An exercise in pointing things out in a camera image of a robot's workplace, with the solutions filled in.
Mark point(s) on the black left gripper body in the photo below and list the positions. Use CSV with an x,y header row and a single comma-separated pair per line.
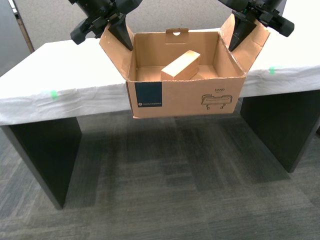
x,y
105,10

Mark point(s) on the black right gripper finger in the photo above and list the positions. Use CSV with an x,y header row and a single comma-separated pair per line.
x,y
282,26
240,30

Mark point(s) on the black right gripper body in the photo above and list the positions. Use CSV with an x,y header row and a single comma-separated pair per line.
x,y
255,7

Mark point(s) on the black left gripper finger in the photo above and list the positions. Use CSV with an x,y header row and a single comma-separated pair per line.
x,y
122,32
85,30

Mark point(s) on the light wooden block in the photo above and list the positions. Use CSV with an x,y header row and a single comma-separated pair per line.
x,y
180,66

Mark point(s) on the brown cardboard box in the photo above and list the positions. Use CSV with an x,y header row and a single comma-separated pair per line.
x,y
187,97

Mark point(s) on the white table cloth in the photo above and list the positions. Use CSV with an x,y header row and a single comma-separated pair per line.
x,y
62,67

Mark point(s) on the green tape piece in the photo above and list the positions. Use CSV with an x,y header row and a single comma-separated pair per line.
x,y
53,94
272,70

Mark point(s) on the grey panel with wooden trim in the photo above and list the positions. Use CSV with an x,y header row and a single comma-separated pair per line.
x,y
10,37

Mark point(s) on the black legged table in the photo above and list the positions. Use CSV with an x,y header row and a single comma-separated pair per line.
x,y
45,155

